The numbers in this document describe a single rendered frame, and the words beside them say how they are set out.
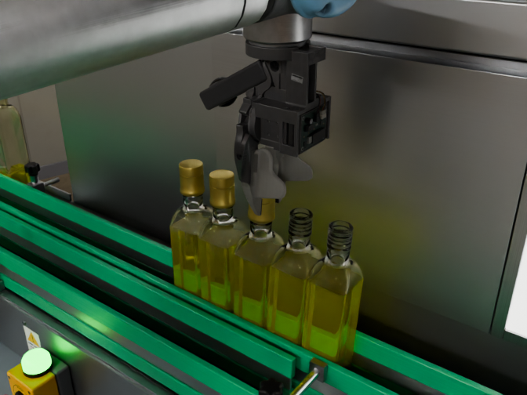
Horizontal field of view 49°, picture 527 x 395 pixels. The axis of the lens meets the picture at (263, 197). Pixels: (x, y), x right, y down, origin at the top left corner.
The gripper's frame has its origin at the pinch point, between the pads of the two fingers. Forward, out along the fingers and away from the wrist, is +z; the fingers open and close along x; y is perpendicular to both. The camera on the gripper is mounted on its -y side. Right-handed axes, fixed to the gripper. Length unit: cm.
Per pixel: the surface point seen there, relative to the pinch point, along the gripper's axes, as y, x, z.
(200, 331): -7.3, -5.6, 21.7
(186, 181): -12.9, -0.6, 1.2
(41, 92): -258, 132, 66
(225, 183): -6.2, -0.1, -0.3
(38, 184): -63, 6, 19
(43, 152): -259, 127, 102
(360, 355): 13.4, 4.1, 22.3
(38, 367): -29.5, -19.3, 30.7
